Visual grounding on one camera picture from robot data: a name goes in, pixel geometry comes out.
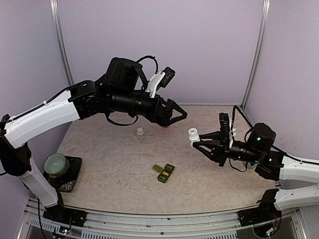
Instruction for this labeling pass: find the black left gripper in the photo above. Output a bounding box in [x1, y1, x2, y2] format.
[109, 88, 189, 126]

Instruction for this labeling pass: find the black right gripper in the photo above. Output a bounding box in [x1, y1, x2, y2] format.
[193, 130, 262, 167]

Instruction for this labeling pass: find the small white pill bottle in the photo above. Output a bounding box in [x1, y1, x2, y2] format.
[137, 127, 144, 138]

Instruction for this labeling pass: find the green pill organizer box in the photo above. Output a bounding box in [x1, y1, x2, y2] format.
[152, 164, 175, 183]

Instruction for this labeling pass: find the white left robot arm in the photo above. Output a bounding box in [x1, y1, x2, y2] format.
[0, 57, 187, 222]

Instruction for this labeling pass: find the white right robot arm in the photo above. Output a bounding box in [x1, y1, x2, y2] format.
[188, 113, 319, 221]

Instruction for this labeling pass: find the light blue mug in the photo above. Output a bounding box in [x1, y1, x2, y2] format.
[244, 162, 257, 169]

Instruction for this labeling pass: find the green ceramic bowl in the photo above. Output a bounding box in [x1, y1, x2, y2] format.
[44, 153, 67, 175]

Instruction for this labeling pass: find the black square tray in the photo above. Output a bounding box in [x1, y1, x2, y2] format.
[43, 156, 82, 193]

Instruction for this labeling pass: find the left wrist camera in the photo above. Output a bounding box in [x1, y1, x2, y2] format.
[145, 67, 175, 98]

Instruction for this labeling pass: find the front aluminium rail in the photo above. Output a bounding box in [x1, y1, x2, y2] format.
[21, 199, 307, 239]

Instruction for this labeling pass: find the right aluminium frame post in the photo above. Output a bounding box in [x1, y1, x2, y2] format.
[241, 0, 271, 111]

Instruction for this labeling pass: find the aluminium frame post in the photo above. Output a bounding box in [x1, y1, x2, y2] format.
[50, 0, 75, 87]
[241, 0, 271, 111]

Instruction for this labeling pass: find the left aluminium frame post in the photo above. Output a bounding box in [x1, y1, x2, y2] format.
[50, 0, 75, 87]

